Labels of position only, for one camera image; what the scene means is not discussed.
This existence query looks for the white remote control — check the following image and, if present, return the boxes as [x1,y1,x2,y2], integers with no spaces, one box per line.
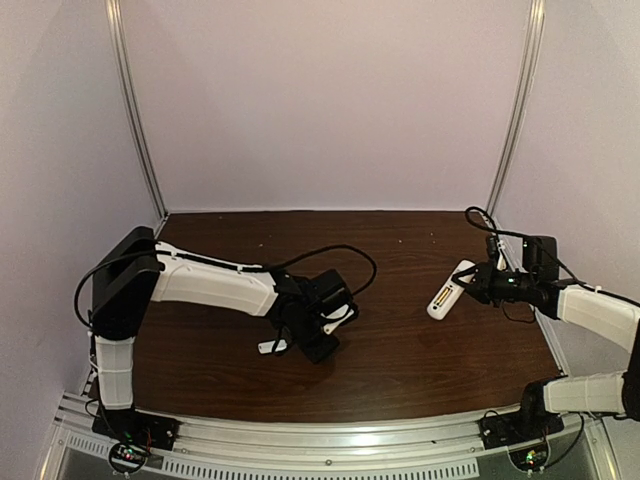
[426,260,475,321]

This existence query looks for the white battery cover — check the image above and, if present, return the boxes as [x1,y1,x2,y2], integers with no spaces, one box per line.
[258,339,289,355]

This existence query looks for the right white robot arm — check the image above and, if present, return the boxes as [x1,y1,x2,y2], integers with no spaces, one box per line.
[428,235,639,431]

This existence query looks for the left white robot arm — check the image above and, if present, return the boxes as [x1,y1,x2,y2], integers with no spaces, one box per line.
[89,227,359,431]

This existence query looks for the right circuit board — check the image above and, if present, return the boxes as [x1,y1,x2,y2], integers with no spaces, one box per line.
[508,441,550,474]

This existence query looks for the circuit board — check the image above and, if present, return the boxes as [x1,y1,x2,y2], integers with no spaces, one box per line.
[508,441,550,474]
[107,442,150,475]

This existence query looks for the left circuit board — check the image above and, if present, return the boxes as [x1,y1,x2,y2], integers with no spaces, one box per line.
[107,442,150,475]

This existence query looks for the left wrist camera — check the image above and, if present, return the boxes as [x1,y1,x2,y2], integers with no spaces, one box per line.
[322,304,359,335]

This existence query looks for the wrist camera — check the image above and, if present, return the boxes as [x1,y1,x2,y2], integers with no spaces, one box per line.
[486,234,508,271]
[322,304,359,335]

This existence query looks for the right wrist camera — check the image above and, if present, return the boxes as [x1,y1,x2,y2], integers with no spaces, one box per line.
[486,234,508,271]

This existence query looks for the right black cable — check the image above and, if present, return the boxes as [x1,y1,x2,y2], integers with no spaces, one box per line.
[464,205,609,296]

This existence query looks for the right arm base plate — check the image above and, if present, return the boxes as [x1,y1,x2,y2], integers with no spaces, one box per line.
[477,410,564,450]

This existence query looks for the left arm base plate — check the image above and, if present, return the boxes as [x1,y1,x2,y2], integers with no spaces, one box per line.
[92,409,180,451]

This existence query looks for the front aluminium rail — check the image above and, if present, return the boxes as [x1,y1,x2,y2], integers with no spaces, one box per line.
[47,392,609,479]

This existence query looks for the right aluminium frame post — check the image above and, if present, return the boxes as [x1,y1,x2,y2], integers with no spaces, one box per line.
[487,0,546,215]

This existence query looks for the aluminium frame post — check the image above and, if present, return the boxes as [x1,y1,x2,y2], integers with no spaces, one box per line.
[105,0,169,220]
[487,0,546,215]

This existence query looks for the left aluminium frame post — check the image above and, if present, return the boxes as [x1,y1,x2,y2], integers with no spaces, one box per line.
[105,0,169,220]

